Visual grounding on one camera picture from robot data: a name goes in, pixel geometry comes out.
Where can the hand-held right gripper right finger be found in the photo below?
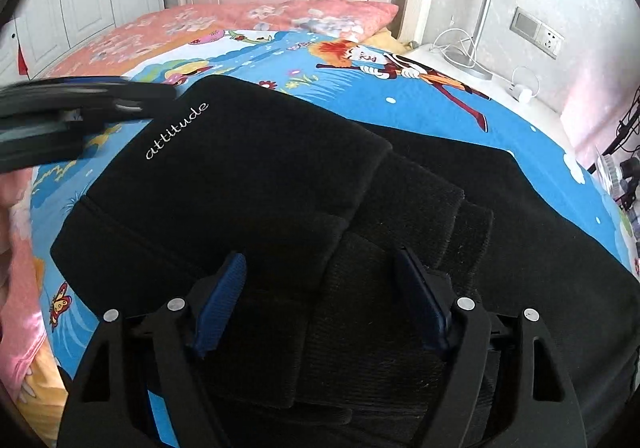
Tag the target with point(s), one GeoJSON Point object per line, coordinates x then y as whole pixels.
{"type": "Point", "coordinates": [422, 303]}

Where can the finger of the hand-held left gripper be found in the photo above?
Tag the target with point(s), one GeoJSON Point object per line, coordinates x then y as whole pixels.
{"type": "Point", "coordinates": [75, 95]}
{"type": "Point", "coordinates": [40, 142]}

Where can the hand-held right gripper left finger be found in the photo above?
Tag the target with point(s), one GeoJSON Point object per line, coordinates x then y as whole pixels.
{"type": "Point", "coordinates": [220, 303]}

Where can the black pants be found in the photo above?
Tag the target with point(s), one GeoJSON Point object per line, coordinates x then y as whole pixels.
{"type": "Point", "coordinates": [275, 167]}

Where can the blue cartoon printed blanket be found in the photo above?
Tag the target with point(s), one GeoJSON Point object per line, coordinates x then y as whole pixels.
{"type": "Point", "coordinates": [540, 132]}

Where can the white bedside table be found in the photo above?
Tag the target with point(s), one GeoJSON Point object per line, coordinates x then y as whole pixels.
{"type": "Point", "coordinates": [545, 112]}

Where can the silver round lamp head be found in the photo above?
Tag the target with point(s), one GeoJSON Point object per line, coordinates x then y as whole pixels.
{"type": "Point", "coordinates": [607, 172]}

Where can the small white charger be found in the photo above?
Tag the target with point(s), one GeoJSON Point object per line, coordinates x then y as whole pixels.
{"type": "Point", "coordinates": [524, 92]}

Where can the silver pole desk lamp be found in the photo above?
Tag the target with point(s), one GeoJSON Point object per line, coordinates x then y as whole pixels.
{"type": "Point", "coordinates": [475, 70]}

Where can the black clamp stand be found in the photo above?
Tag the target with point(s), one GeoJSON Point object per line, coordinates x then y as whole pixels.
{"type": "Point", "coordinates": [627, 167]}

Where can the pink floral pillow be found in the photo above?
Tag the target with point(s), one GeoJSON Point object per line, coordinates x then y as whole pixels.
{"type": "Point", "coordinates": [320, 12]}

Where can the yellow cloth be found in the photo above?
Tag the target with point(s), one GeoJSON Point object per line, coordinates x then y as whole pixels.
{"type": "Point", "coordinates": [392, 40]}

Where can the grey wall socket panel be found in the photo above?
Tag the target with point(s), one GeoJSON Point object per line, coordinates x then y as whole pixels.
{"type": "Point", "coordinates": [535, 32]}

